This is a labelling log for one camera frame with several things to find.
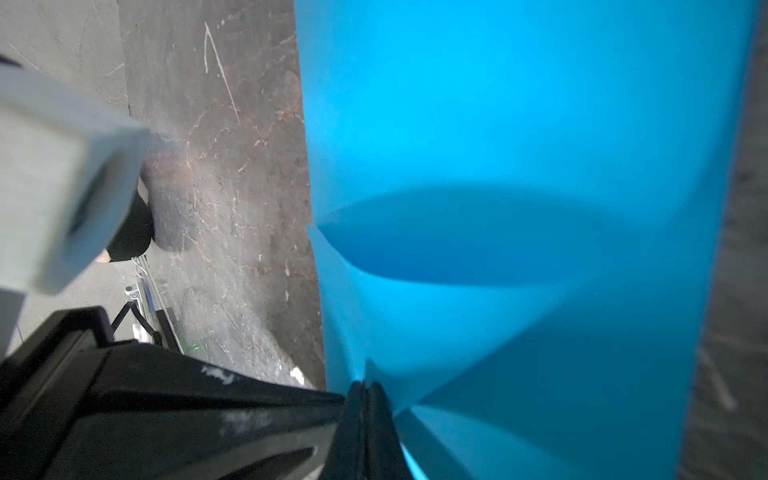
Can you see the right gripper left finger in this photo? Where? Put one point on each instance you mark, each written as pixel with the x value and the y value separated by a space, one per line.
pixel 346 455

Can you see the plush doll toy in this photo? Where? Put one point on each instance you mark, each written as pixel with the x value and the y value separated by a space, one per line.
pixel 134 236

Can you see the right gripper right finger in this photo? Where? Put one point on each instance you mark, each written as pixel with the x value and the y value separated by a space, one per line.
pixel 385 457

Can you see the blue square paper sheet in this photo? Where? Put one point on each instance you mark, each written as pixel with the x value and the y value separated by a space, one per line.
pixel 516 207

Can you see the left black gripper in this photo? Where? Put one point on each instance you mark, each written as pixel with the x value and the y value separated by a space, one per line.
pixel 77 404

